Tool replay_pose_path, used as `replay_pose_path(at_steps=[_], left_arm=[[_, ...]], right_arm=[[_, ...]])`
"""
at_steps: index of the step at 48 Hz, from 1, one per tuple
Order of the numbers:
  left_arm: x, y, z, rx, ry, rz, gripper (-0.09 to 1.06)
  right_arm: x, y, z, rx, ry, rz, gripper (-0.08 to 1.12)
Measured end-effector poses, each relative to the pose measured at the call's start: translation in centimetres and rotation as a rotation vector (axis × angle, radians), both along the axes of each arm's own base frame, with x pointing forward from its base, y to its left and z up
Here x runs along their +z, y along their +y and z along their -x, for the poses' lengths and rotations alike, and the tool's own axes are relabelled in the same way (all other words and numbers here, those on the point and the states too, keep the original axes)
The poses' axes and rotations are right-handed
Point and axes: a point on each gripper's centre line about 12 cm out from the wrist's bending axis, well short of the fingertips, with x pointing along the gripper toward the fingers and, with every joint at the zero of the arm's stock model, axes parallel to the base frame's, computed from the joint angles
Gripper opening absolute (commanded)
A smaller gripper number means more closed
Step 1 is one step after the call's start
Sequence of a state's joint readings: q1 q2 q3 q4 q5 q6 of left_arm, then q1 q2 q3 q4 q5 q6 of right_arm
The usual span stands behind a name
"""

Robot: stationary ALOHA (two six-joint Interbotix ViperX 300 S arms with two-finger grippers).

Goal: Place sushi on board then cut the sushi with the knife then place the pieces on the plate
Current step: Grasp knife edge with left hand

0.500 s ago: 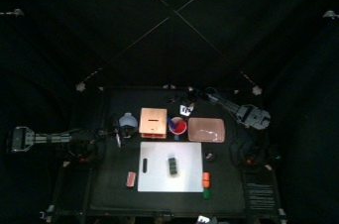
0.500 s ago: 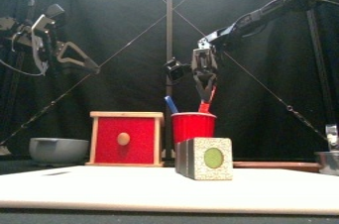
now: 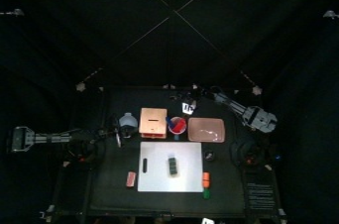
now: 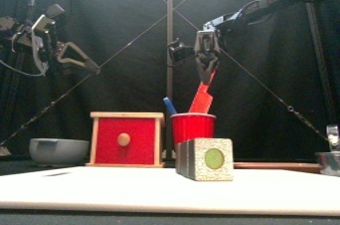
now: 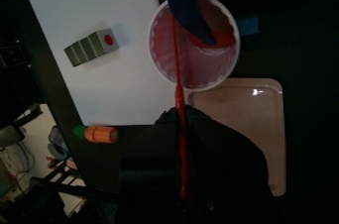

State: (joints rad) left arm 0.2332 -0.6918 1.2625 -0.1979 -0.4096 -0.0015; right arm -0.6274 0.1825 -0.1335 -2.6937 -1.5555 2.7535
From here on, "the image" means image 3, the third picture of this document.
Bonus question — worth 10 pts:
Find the white card with black marks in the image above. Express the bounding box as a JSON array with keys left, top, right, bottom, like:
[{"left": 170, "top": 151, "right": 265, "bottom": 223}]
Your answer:
[{"left": 182, "top": 101, "right": 198, "bottom": 116}]

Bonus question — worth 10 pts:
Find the dark green sushi roll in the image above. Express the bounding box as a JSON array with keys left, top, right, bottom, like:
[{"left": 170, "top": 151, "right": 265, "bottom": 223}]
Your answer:
[{"left": 167, "top": 157, "right": 181, "bottom": 176}]

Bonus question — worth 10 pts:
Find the pale grey rounded bottle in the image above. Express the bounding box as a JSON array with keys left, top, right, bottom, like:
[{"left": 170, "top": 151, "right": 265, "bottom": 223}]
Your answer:
[{"left": 118, "top": 112, "right": 139, "bottom": 130}]

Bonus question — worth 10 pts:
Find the red plastic cup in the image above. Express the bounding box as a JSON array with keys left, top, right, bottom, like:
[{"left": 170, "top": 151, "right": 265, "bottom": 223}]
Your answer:
[{"left": 167, "top": 116, "right": 190, "bottom": 135}]

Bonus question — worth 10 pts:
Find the blue toy knife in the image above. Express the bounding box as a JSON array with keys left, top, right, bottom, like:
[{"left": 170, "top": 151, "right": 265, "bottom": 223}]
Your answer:
[{"left": 165, "top": 117, "right": 177, "bottom": 131}]

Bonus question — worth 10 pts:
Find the orange toy carrot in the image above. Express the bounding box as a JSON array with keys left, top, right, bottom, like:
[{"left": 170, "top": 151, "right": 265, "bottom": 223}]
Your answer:
[{"left": 202, "top": 171, "right": 213, "bottom": 200}]

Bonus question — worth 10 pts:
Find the white text label sticker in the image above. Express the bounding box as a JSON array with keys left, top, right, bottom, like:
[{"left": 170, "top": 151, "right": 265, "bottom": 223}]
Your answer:
[{"left": 247, "top": 181, "right": 277, "bottom": 212}]

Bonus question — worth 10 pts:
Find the white cutting board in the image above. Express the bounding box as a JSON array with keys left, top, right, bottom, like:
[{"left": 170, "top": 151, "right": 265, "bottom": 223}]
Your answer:
[{"left": 137, "top": 141, "right": 206, "bottom": 193}]

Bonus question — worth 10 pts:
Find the pink square plate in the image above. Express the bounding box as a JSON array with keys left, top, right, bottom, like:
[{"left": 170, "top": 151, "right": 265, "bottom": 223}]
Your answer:
[{"left": 187, "top": 117, "right": 227, "bottom": 144}]

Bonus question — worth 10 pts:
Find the small pink block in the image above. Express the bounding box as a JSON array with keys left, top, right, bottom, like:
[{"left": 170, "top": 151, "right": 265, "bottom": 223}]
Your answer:
[{"left": 126, "top": 170, "right": 138, "bottom": 188}]

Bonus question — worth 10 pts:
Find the grey metal frame clamp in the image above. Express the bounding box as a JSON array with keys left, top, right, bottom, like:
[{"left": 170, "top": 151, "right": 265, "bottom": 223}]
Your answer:
[
  {"left": 322, "top": 9, "right": 339, "bottom": 20},
  {"left": 0, "top": 8, "right": 27, "bottom": 17}
]

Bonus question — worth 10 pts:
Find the wooden box with slot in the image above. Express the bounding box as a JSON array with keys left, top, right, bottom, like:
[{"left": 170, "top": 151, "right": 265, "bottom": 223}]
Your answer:
[{"left": 138, "top": 107, "right": 170, "bottom": 140}]

